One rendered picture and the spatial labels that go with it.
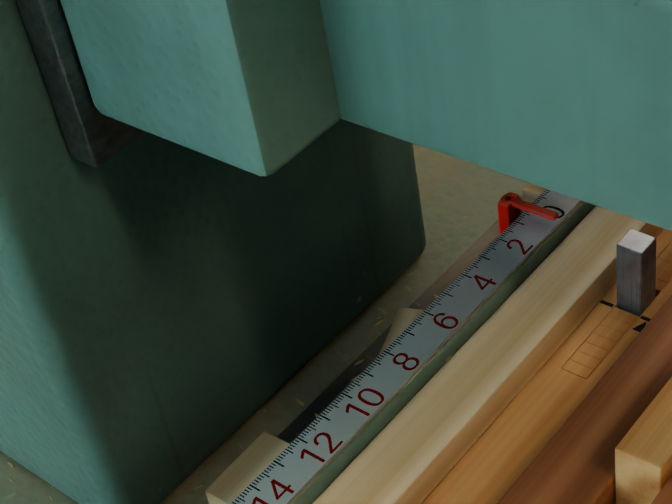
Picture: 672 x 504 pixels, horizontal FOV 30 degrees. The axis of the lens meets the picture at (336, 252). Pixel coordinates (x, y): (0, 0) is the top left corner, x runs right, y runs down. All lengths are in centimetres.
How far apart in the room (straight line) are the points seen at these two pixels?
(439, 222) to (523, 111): 33
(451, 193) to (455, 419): 34
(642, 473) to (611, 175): 8
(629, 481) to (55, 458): 28
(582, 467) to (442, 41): 12
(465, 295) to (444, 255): 26
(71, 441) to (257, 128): 20
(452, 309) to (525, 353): 3
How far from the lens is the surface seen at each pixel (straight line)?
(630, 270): 39
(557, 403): 38
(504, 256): 40
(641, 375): 38
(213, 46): 36
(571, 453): 36
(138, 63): 39
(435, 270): 64
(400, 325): 56
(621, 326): 40
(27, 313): 47
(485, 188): 69
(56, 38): 41
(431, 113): 36
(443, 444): 36
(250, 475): 51
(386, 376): 37
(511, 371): 37
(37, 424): 54
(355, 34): 37
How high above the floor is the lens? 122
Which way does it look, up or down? 39 degrees down
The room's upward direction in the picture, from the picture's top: 11 degrees counter-clockwise
